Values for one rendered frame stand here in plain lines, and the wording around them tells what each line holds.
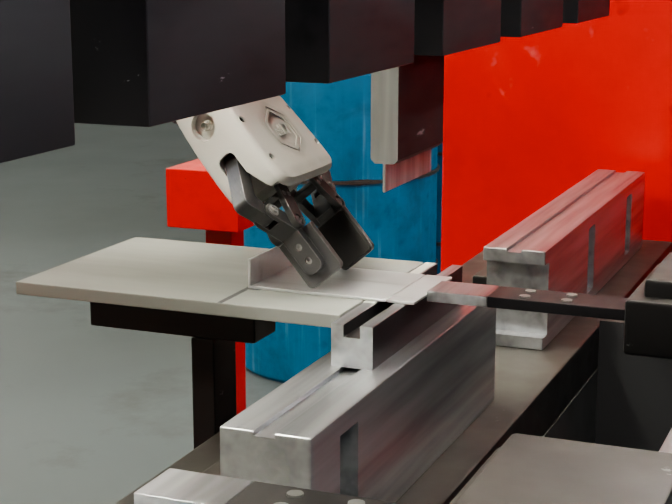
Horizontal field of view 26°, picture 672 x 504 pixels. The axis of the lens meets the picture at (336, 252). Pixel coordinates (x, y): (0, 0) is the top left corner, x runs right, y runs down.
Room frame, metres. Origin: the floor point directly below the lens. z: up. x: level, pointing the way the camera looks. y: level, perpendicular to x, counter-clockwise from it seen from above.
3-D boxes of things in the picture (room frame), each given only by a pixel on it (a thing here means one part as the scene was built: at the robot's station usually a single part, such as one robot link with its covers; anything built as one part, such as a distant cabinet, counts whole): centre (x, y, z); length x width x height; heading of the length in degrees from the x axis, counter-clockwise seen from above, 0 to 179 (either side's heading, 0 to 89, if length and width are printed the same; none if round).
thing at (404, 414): (0.99, -0.03, 0.92); 0.39 x 0.06 x 0.10; 158
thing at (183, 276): (1.10, 0.09, 1.00); 0.26 x 0.18 x 0.01; 68
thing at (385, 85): (1.04, -0.05, 1.13); 0.10 x 0.02 x 0.10; 158
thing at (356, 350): (1.03, -0.05, 0.99); 0.20 x 0.03 x 0.03; 158
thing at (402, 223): (4.50, -0.18, 0.46); 1.23 x 0.75 x 0.91; 161
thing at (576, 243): (1.55, -0.26, 0.92); 0.50 x 0.06 x 0.10; 158
